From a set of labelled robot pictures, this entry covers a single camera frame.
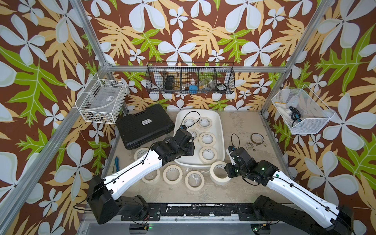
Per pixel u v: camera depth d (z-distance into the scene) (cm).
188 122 112
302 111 82
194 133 104
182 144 58
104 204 38
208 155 95
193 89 95
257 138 104
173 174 87
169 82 99
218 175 74
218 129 102
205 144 98
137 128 101
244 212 74
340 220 38
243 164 57
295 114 81
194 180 85
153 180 82
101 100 79
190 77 97
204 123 111
